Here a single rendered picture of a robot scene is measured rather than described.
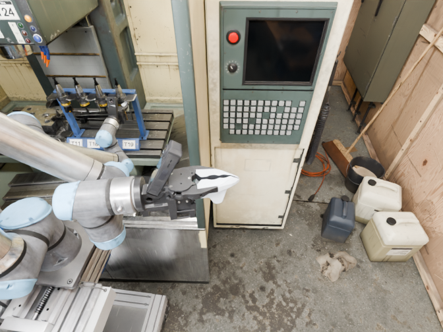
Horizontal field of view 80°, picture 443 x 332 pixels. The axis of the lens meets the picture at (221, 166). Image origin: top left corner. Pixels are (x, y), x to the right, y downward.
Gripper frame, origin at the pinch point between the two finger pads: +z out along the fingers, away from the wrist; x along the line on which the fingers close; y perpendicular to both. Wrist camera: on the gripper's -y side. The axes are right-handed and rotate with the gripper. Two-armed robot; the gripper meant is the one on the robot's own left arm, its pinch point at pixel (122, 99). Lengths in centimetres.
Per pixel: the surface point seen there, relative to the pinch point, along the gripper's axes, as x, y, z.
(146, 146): 9.8, 29.3, -7.5
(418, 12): 213, -18, 110
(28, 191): -61, 47, -32
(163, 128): 17.2, 29.6, 11.3
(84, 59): -43, 1, 52
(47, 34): -21.7, -37.3, -7.6
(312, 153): 114, 29, -10
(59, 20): -21.7, -39.0, 5.2
